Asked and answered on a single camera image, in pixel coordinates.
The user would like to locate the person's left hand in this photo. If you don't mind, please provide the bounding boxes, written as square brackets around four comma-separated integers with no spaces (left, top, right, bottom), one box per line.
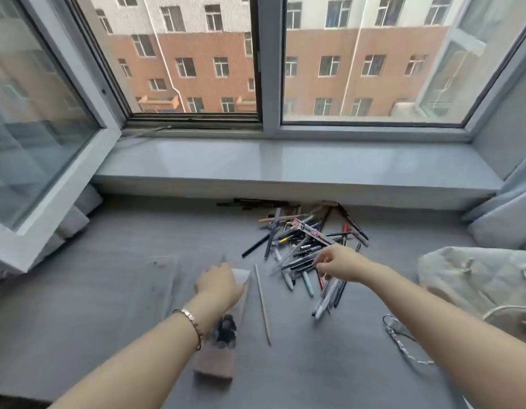
[190,262,245,325]

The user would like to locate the person's right hand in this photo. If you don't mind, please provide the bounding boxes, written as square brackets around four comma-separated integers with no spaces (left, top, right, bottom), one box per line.
[312,244,373,282]

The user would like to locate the thin wooden stick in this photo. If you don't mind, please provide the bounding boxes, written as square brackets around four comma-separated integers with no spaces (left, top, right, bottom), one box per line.
[254,264,272,347]

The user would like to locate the red label refill packet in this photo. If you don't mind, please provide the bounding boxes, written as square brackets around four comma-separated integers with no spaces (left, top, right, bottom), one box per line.
[287,218,337,247]

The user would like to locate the pile of pens and pencils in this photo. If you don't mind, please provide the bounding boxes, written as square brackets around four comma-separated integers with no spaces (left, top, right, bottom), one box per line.
[216,199,370,321]

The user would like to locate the cartoon sheep pencil pouch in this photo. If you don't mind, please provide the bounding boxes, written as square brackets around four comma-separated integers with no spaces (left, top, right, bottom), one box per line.
[192,268,251,382]

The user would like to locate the white quilted backpack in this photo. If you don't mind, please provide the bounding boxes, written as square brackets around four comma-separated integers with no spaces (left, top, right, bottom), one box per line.
[382,245,526,367]

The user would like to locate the person's left forearm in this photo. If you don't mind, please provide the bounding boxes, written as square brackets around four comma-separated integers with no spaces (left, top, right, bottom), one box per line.
[49,300,217,409]

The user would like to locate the person's right forearm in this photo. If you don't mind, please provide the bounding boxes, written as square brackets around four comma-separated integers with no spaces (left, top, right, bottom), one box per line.
[365,259,526,409]

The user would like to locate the clear sticker pencil box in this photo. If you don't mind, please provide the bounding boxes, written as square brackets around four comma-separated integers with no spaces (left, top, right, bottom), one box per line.
[130,256,180,324]

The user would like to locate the grey wooden desk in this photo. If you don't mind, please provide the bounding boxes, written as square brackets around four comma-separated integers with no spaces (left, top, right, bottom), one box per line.
[0,193,526,409]

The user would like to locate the white window sill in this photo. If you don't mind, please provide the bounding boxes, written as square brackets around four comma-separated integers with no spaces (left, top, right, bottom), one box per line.
[91,136,504,211]

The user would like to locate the pale blue curtain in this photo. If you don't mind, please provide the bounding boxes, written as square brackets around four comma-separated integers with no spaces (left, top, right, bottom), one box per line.
[461,153,526,252]

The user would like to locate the open white window sash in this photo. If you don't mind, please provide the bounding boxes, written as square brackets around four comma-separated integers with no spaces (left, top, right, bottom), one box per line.
[0,0,123,276]

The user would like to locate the brick apartment building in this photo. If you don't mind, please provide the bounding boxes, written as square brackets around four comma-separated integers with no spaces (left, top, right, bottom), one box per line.
[75,0,473,124]

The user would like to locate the silver link bracelet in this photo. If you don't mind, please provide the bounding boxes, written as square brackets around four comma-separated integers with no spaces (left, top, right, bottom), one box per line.
[172,307,203,352]

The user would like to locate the white window frame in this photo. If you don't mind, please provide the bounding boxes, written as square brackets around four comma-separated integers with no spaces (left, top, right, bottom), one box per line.
[15,0,526,143]

